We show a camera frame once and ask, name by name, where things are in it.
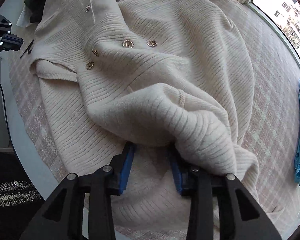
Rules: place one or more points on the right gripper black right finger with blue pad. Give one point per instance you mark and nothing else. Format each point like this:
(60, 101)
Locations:
(239, 214)

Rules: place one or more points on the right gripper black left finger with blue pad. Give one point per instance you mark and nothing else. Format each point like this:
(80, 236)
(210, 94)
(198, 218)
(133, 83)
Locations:
(61, 215)

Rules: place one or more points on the cream ribbed knit cardigan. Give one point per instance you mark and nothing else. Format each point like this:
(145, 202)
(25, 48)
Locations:
(152, 72)

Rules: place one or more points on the dark clothes pile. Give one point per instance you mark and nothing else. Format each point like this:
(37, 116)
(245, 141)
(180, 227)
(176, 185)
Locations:
(36, 8)

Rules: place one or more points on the black tweed garment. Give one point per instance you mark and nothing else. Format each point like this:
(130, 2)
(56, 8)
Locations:
(17, 192)

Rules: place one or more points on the pink plaid table cloth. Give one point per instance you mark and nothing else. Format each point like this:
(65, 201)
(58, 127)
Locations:
(272, 134)

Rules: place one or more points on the black left gripper with blue pads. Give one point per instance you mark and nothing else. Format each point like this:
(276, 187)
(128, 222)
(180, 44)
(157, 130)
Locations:
(8, 41)

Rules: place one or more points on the white plastic bag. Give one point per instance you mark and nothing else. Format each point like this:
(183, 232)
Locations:
(24, 18)

